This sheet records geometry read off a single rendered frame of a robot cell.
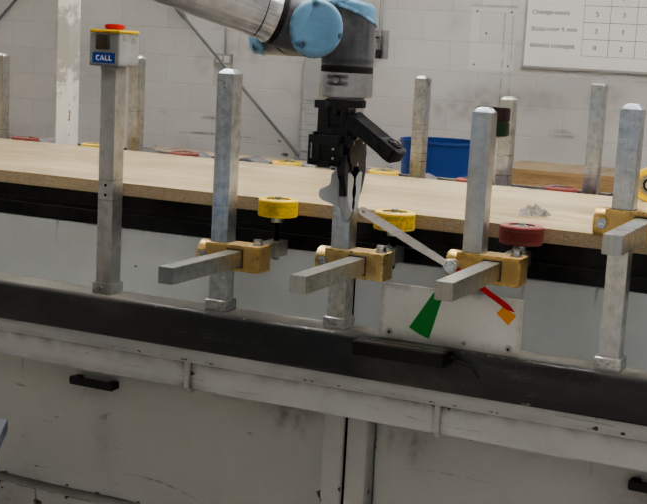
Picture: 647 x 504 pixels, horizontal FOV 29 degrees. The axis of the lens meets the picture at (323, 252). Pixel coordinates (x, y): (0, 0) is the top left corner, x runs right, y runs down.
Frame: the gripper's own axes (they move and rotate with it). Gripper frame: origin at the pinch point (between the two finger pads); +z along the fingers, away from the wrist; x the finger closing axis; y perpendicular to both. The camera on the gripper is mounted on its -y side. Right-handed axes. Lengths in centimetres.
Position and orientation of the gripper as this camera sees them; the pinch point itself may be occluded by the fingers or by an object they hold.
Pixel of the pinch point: (350, 215)
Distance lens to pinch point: 219.0
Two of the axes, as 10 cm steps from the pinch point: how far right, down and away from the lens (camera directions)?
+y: -9.0, -1.1, 4.1
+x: -4.2, 1.2, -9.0
